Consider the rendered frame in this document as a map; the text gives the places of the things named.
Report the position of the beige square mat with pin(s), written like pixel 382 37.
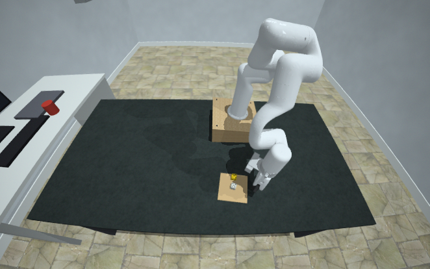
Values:
pixel 225 193

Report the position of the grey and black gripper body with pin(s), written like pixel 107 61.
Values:
pixel 261 180

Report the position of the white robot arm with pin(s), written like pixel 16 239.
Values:
pixel 288 71

